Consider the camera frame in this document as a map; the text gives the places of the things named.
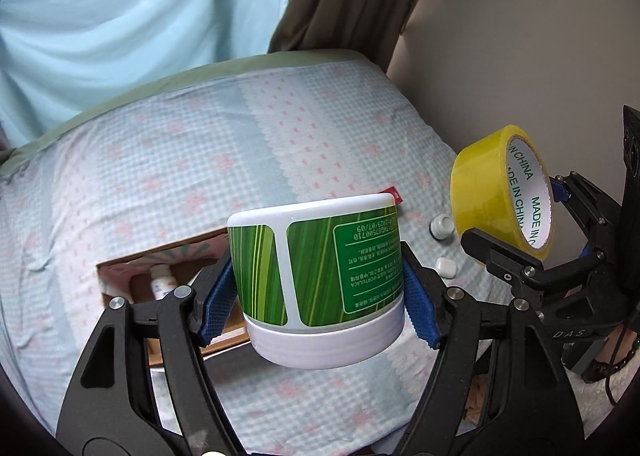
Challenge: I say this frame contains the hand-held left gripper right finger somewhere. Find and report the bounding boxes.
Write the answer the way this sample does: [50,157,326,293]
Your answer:
[395,240,587,456]

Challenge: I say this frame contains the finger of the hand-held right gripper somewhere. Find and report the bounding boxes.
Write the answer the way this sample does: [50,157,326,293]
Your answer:
[460,228,618,293]
[549,171,623,253]

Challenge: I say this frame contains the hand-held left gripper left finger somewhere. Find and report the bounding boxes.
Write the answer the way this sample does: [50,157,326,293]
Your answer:
[55,256,251,456]

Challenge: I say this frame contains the yellow tape roll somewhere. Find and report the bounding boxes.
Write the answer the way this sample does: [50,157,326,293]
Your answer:
[449,124,556,267]

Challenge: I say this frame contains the cardboard box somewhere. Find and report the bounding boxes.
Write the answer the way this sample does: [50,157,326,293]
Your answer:
[96,228,251,368]

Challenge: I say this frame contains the green and white jar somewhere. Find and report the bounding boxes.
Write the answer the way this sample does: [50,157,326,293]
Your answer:
[226,193,406,370]

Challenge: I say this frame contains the small white bottle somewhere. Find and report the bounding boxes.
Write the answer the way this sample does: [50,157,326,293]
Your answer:
[149,263,177,300]

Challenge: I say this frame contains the white fleece cloth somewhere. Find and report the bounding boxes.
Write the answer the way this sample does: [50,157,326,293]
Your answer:
[567,371,640,456]

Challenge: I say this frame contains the checked floral blanket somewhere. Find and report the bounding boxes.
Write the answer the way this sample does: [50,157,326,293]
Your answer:
[0,56,640,456]

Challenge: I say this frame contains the light blue curtain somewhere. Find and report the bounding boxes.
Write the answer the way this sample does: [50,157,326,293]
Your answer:
[0,0,302,149]

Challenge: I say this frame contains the black cable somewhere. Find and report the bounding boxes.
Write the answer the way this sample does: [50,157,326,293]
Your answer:
[602,316,632,407]

